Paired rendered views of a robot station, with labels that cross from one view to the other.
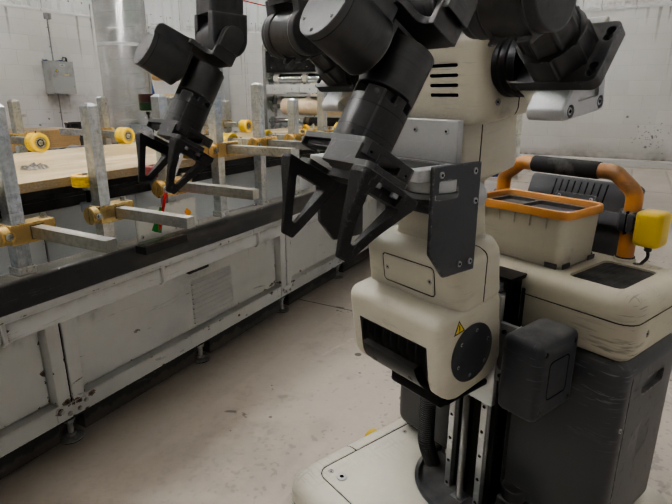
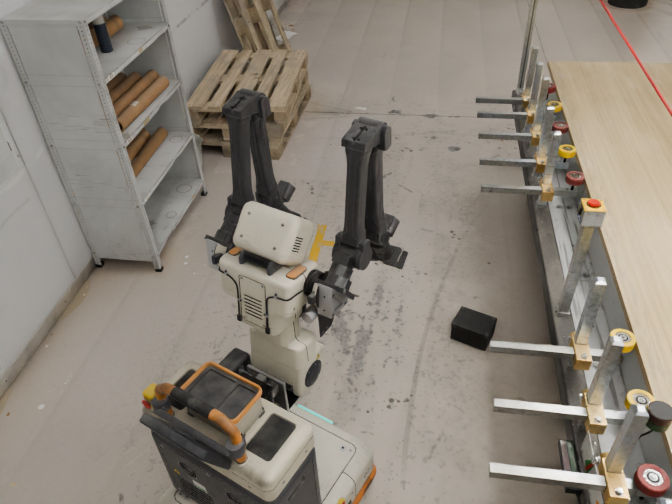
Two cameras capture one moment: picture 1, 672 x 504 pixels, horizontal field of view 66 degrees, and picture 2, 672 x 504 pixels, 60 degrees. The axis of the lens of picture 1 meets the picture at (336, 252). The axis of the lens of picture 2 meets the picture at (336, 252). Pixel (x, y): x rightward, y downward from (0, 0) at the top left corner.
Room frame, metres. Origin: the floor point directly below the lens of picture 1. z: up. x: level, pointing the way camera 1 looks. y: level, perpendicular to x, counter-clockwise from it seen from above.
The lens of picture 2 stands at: (2.25, -0.40, 2.37)
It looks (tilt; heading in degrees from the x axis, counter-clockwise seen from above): 39 degrees down; 162
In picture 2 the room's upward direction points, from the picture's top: 3 degrees counter-clockwise
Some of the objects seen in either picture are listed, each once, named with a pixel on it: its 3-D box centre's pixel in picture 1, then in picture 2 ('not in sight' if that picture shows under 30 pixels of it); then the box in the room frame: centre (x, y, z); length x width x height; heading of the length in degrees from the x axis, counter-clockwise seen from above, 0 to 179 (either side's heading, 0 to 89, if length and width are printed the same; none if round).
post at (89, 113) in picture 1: (99, 190); (596, 391); (1.46, 0.67, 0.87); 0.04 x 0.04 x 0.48; 61
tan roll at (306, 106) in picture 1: (351, 107); not in sight; (4.01, -0.12, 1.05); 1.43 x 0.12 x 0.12; 61
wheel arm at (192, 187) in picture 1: (202, 189); (570, 479); (1.66, 0.43, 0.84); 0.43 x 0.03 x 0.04; 61
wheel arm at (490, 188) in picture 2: not in sight; (527, 190); (0.36, 1.19, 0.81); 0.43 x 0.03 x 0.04; 61
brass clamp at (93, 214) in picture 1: (109, 211); (592, 410); (1.48, 0.66, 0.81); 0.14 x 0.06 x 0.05; 151
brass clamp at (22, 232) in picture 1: (24, 231); (579, 350); (1.26, 0.78, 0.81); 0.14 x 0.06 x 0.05; 151
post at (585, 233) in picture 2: not in sight; (574, 269); (1.02, 0.92, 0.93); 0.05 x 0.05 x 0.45; 61
